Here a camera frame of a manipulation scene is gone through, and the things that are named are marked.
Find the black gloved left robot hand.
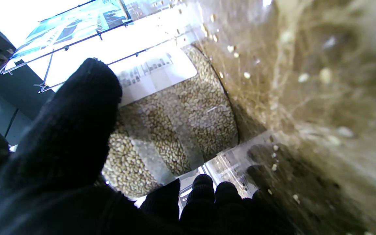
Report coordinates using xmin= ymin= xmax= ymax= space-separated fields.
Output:
xmin=0 ymin=58 xmax=293 ymax=235

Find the clear grain jar with label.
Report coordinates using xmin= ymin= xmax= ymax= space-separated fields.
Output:
xmin=102 ymin=46 xmax=239 ymax=198

